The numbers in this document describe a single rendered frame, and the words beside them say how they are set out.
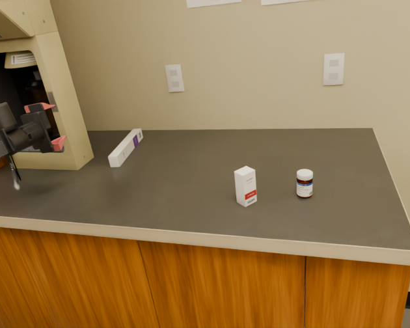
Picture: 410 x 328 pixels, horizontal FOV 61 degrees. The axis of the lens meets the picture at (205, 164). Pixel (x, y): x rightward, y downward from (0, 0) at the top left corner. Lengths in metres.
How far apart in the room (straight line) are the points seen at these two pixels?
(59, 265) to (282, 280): 0.71
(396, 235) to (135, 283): 0.73
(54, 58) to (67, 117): 0.20
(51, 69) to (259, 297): 0.95
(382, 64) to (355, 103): 0.16
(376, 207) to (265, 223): 0.28
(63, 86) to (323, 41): 0.93
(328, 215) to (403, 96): 0.69
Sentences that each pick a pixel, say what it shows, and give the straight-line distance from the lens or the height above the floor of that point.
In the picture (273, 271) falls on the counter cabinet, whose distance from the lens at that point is 0.94.
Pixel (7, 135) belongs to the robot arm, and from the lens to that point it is 0.99.
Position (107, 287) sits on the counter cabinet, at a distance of 1.21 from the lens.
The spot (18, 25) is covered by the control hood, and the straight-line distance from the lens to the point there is 1.21.
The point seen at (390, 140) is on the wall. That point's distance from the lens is 1.52.
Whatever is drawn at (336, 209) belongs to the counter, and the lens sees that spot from 0.94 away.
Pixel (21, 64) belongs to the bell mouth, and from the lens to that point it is 1.34.
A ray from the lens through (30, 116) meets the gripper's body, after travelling 1.06.
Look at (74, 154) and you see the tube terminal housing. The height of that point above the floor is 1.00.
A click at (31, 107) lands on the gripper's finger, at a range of 1.08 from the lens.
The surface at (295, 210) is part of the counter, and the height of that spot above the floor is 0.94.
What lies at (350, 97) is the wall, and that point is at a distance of 1.44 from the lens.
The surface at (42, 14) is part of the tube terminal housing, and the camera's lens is 1.29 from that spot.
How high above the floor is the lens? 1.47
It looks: 26 degrees down
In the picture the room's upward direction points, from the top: 7 degrees counter-clockwise
